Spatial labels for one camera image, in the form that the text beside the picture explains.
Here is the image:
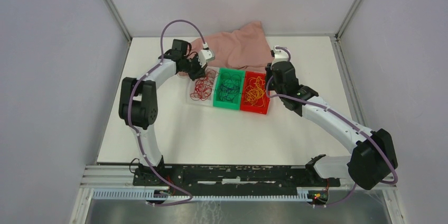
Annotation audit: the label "red plastic bin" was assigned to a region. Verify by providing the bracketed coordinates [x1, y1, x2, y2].
[240, 71, 270, 115]

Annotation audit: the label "white cable duct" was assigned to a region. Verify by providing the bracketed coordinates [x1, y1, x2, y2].
[92, 188, 312, 202]

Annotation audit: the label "translucent white bin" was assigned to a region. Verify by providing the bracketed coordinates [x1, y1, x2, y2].
[186, 67, 220, 107]

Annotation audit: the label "red cables in white bin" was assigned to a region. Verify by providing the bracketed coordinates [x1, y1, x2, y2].
[190, 69, 218, 102]

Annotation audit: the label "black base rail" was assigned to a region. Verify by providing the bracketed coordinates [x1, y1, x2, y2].
[131, 161, 341, 196]

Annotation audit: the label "yellow cables in red bin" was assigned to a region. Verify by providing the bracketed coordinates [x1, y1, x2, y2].
[243, 75, 269, 108]

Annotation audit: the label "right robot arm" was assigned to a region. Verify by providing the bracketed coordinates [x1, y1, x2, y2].
[265, 61, 398, 190]

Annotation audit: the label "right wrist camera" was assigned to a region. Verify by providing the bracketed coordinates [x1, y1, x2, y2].
[271, 45, 291, 64]

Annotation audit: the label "pink cloth shorts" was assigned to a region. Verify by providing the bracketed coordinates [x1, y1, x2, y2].
[204, 21, 274, 73]

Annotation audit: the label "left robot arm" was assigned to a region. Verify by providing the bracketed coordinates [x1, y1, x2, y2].
[118, 39, 215, 185]

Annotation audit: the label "black cables in green bin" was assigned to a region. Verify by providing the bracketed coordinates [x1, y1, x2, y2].
[217, 73, 243, 104]

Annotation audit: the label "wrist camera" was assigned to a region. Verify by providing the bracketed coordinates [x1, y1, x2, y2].
[271, 45, 291, 64]
[198, 48, 215, 67]

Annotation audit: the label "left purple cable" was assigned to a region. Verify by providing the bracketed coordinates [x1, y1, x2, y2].
[126, 19, 211, 207]

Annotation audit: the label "green plastic bin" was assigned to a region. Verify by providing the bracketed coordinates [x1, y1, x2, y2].
[213, 68, 246, 110]

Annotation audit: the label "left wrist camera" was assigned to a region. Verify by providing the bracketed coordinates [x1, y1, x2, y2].
[198, 48, 215, 67]

